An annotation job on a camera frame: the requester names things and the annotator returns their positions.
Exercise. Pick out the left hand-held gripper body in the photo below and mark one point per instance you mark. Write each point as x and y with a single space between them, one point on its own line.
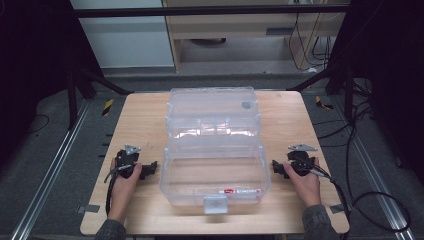
126 159

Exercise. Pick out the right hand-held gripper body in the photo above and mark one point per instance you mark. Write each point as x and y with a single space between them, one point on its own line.
301 160

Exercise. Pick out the clear plastic storage box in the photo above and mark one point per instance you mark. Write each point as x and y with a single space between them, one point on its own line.
215 150

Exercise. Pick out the person's right hand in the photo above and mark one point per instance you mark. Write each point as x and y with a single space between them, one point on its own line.
305 187

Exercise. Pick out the person's left hand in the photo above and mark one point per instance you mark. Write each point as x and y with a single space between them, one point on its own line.
124 191

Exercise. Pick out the yellow black striped tape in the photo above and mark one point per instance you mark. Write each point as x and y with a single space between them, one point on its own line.
322 103
107 107

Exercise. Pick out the grey tape piece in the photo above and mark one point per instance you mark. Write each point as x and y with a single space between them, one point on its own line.
336 208
88 208

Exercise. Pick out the black metal stand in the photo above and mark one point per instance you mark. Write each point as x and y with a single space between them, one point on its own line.
71 100
348 96

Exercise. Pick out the white cabinet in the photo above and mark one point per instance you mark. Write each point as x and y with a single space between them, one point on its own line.
126 40

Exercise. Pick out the black curtain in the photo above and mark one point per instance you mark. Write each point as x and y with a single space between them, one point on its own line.
33 60
390 66

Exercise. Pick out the light wooden desk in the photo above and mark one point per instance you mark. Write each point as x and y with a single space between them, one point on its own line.
233 25

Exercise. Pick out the black horizontal bar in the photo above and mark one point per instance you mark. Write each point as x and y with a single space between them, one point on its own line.
200 12

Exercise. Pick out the aluminium floor rail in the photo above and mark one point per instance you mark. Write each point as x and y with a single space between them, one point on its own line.
376 173
50 173

